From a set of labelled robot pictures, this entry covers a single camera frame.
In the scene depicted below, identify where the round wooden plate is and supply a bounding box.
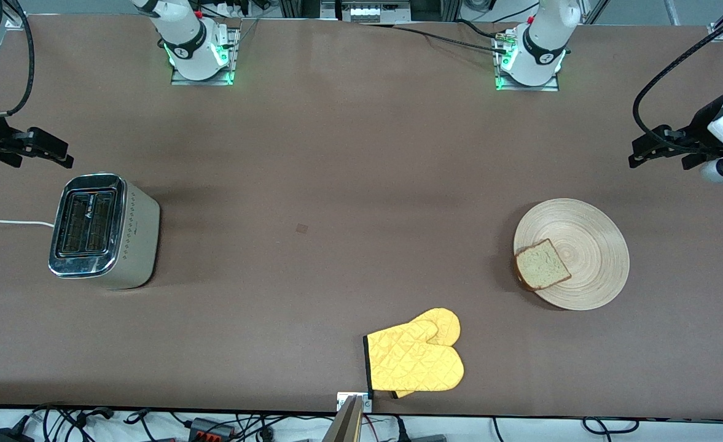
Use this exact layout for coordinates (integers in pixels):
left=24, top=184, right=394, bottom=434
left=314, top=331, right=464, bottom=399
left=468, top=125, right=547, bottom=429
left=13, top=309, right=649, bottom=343
left=514, top=198, right=630, bottom=311

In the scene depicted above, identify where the bread slice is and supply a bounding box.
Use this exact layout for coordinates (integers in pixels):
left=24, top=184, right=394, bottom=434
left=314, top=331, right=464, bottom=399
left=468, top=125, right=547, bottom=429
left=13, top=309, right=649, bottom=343
left=515, top=238, right=572, bottom=292

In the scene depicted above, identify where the silver two-slot toaster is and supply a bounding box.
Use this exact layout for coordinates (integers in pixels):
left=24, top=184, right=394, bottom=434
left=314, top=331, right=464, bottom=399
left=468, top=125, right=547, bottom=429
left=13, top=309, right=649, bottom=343
left=48, top=173, right=160, bottom=290

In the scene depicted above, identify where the white power strip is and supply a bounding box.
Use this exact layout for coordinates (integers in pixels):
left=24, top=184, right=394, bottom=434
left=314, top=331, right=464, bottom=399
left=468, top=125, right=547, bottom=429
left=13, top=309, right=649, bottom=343
left=340, top=3, right=411, bottom=24

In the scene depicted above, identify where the yellow quilted oven mitt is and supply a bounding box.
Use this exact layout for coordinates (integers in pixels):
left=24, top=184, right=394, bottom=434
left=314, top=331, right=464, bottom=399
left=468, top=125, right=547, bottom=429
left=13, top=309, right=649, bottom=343
left=363, top=308, right=465, bottom=400

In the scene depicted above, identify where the orange black power adapter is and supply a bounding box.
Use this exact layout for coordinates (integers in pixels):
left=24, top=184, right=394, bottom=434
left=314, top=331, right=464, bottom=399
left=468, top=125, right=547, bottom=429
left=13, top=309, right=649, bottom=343
left=188, top=417, right=234, bottom=441

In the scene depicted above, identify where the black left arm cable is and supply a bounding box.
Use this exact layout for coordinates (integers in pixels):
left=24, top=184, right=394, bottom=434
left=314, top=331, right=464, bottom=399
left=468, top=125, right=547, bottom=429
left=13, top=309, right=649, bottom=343
left=633, top=3, right=723, bottom=154

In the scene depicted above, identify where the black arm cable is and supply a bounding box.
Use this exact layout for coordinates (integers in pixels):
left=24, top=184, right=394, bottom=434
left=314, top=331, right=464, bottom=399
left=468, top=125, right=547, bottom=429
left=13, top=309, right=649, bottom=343
left=0, top=0, right=34, bottom=118
left=633, top=3, right=723, bottom=154

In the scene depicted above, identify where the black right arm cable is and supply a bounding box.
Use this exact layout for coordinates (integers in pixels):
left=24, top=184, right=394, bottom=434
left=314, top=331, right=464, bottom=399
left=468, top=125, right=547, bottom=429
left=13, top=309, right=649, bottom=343
left=0, top=0, right=34, bottom=118

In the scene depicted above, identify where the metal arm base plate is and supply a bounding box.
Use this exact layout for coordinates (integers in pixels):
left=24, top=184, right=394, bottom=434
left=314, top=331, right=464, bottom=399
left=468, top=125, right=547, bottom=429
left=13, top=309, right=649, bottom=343
left=495, top=31, right=560, bottom=91
left=171, top=25, right=239, bottom=85

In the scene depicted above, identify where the thick black table cable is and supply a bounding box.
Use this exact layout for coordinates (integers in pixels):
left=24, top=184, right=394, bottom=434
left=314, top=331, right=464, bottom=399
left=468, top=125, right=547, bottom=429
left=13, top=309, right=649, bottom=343
left=455, top=18, right=503, bottom=41

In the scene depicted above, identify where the thin black table cable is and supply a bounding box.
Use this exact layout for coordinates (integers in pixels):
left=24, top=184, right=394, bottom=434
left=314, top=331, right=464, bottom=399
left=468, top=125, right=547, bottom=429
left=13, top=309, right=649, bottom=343
left=361, top=21, right=512, bottom=53

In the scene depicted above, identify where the metal camera stand bracket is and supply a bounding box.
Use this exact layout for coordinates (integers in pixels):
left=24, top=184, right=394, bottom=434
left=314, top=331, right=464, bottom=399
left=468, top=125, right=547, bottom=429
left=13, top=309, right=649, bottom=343
left=337, top=392, right=373, bottom=413

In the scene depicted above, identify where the aluminium camera stand bar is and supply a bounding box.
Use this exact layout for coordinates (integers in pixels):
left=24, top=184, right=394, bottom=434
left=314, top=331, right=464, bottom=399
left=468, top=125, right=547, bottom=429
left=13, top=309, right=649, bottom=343
left=323, top=396, right=365, bottom=442

